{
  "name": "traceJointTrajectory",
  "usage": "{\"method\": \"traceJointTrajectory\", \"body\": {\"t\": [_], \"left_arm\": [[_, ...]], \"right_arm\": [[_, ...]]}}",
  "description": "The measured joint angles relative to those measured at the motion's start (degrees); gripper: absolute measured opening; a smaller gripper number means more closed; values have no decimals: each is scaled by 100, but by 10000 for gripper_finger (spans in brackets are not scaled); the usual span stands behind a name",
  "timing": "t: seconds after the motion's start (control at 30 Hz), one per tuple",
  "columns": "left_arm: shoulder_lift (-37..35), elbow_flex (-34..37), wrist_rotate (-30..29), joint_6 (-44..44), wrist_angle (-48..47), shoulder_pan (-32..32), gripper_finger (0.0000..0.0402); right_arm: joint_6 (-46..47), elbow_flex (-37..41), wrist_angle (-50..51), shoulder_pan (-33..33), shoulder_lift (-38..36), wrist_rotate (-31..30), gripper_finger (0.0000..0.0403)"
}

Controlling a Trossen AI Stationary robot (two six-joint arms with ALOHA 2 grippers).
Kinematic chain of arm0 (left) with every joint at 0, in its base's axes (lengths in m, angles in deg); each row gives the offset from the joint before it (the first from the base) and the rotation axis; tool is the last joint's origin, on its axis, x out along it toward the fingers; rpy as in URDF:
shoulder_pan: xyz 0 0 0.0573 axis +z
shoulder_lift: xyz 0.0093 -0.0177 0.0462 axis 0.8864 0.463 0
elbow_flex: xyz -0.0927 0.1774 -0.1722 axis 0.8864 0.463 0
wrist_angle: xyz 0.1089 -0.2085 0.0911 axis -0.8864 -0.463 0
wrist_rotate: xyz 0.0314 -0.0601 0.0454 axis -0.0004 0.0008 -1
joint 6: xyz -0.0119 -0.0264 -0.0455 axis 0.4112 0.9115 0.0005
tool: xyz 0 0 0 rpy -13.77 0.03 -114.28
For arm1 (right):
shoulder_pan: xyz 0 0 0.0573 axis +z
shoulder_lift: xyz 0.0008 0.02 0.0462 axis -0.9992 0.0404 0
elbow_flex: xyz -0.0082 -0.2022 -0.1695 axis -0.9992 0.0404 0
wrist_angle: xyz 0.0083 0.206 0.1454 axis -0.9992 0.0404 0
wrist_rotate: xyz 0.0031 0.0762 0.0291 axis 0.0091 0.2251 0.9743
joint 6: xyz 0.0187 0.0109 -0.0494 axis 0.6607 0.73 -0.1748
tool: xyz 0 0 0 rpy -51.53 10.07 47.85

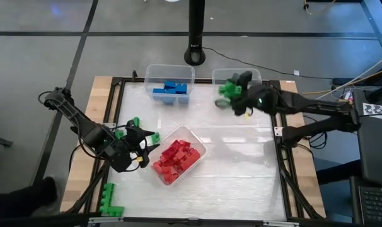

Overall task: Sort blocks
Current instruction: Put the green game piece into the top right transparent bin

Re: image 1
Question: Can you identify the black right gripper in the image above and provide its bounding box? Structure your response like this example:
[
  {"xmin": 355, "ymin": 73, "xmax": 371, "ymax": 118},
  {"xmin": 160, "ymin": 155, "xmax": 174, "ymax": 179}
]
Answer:
[{"xmin": 214, "ymin": 71, "xmax": 275, "ymax": 117}]

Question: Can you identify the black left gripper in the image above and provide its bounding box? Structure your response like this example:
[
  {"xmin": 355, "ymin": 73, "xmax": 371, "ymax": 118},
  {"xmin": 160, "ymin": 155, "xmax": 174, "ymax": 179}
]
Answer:
[{"xmin": 110, "ymin": 125, "xmax": 161, "ymax": 173}]

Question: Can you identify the clear plastic bin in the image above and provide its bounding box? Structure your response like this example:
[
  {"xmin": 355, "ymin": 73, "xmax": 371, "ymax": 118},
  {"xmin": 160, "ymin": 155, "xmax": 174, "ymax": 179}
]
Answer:
[
  {"xmin": 211, "ymin": 68, "xmax": 263, "ymax": 105},
  {"xmin": 143, "ymin": 64, "xmax": 196, "ymax": 107},
  {"xmin": 149, "ymin": 125, "xmax": 207, "ymax": 187}
]

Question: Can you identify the black pole stand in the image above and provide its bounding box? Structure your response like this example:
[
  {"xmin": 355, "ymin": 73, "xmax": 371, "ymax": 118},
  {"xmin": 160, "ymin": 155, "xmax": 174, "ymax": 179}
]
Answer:
[{"xmin": 183, "ymin": 0, "xmax": 207, "ymax": 67}]

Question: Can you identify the translucent plastic table sheet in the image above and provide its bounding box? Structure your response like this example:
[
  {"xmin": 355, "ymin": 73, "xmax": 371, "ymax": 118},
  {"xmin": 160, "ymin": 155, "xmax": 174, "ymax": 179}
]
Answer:
[{"xmin": 115, "ymin": 82, "xmax": 287, "ymax": 221}]

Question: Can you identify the black crossbar with silver brackets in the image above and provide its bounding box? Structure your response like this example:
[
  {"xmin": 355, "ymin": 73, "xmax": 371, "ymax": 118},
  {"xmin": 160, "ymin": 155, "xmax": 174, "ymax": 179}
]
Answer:
[{"xmin": 0, "ymin": 212, "xmax": 305, "ymax": 227}]

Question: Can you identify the person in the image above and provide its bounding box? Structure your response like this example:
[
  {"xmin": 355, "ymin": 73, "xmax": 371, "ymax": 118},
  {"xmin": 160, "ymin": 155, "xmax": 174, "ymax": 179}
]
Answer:
[{"xmin": 0, "ymin": 176, "xmax": 59, "ymax": 219}]

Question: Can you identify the white printed paper sheet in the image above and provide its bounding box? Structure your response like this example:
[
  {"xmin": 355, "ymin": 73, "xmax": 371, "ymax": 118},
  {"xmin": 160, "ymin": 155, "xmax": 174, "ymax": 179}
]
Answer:
[{"xmin": 362, "ymin": 102, "xmax": 382, "ymax": 122}]

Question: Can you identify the black desk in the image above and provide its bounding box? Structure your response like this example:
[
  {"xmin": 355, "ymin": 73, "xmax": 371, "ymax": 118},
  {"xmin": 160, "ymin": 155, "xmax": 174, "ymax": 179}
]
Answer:
[{"xmin": 353, "ymin": 90, "xmax": 382, "ymax": 190}]

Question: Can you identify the black laptop keyboard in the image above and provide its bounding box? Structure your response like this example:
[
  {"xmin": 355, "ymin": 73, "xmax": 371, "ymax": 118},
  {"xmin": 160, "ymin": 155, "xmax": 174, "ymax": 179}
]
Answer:
[{"xmin": 357, "ymin": 185, "xmax": 382, "ymax": 227}]

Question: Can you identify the black floor cable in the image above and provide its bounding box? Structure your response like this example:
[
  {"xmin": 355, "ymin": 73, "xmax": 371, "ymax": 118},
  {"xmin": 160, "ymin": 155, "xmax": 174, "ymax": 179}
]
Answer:
[{"xmin": 202, "ymin": 46, "xmax": 335, "ymax": 80}]

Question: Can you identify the black metal table frame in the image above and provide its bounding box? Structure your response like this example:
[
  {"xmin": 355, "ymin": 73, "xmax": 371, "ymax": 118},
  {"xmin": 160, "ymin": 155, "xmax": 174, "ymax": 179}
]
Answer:
[{"xmin": 60, "ymin": 75, "xmax": 327, "ymax": 221}]

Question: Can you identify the yellow cable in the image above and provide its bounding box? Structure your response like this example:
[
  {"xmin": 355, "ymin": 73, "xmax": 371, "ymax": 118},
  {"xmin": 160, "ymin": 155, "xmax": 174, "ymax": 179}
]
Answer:
[
  {"xmin": 300, "ymin": 64, "xmax": 382, "ymax": 95},
  {"xmin": 303, "ymin": 0, "xmax": 337, "ymax": 16}
]

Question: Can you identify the white cable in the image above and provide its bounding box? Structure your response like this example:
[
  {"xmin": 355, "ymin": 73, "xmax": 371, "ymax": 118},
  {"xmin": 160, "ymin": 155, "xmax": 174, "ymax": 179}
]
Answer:
[{"xmin": 315, "ymin": 52, "xmax": 382, "ymax": 101}]

